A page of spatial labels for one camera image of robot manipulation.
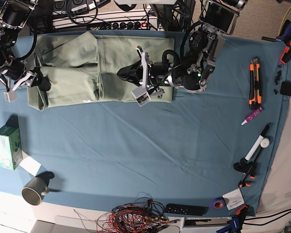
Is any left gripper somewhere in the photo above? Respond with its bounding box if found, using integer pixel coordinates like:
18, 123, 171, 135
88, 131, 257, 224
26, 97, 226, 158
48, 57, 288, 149
117, 62, 174, 94

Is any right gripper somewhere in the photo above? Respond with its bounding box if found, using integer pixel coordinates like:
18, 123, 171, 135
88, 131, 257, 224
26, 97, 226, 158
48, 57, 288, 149
0, 60, 51, 91

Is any light green T-shirt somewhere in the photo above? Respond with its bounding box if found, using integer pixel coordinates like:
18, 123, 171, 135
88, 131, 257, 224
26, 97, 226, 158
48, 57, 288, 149
27, 32, 174, 111

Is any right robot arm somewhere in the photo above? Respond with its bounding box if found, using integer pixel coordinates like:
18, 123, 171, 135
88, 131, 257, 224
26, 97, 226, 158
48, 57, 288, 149
0, 0, 51, 93

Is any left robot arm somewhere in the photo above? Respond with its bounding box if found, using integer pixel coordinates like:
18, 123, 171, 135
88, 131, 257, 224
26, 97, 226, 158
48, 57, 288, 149
146, 0, 247, 95

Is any white power strip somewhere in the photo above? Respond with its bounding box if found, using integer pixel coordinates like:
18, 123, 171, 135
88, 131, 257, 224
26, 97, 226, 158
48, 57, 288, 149
52, 11, 160, 31

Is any green tissue box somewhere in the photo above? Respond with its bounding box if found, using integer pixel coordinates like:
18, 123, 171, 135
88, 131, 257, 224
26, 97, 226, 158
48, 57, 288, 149
0, 125, 23, 170

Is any white paper sheet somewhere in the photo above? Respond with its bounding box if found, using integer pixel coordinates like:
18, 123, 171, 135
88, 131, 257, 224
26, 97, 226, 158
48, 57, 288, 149
19, 156, 41, 176

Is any grey ceramic mug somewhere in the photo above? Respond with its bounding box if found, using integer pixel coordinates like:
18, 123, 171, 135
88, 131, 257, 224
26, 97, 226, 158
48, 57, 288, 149
21, 177, 49, 206

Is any blue table cloth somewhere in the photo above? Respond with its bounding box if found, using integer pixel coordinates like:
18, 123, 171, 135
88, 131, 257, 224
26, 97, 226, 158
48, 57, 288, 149
0, 37, 289, 211

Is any orange black utility knife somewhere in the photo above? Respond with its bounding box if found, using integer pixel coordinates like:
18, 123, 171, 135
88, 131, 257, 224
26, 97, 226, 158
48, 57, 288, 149
249, 57, 262, 111

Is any purple glue tube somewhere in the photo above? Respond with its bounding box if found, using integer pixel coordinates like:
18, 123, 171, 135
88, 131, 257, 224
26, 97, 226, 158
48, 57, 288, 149
241, 106, 263, 125

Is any black remote control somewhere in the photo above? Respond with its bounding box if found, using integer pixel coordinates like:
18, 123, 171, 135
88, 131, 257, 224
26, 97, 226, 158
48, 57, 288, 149
164, 203, 208, 216

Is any white black marker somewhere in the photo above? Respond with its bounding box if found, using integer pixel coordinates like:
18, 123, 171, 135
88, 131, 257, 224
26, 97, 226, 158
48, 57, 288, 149
244, 124, 270, 161

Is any black orange bar clamp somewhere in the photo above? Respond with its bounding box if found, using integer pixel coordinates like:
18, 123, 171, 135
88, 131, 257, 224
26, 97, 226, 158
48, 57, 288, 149
233, 146, 263, 188

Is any white round cap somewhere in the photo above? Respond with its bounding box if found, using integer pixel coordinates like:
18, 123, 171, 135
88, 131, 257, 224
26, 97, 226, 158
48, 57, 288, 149
260, 137, 270, 148

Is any black square box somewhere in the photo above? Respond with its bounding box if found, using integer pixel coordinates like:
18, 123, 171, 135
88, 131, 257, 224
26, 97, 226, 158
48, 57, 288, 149
280, 81, 291, 97

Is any purple tape roll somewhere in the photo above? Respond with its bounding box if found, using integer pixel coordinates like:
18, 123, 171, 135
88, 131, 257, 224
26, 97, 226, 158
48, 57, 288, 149
210, 197, 226, 209

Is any white paper card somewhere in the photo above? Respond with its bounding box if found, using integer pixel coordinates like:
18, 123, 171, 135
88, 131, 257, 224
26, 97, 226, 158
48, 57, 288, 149
222, 188, 244, 211

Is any blue orange spring clamp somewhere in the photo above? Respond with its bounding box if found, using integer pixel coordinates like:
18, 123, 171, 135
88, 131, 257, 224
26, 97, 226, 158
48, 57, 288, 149
216, 205, 249, 233

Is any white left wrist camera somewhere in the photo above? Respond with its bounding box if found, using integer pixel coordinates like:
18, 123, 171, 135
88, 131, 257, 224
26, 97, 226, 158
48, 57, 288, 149
132, 46, 152, 107

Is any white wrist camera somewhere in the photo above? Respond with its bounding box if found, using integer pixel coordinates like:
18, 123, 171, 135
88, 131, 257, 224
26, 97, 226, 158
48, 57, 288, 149
132, 46, 152, 107
4, 71, 39, 102

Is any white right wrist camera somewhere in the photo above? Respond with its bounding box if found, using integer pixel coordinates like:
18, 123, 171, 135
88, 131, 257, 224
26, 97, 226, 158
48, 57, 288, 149
4, 71, 39, 102

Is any red black wire bundle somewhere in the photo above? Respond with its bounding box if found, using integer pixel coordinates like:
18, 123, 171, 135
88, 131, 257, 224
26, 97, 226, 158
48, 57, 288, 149
73, 191, 180, 233

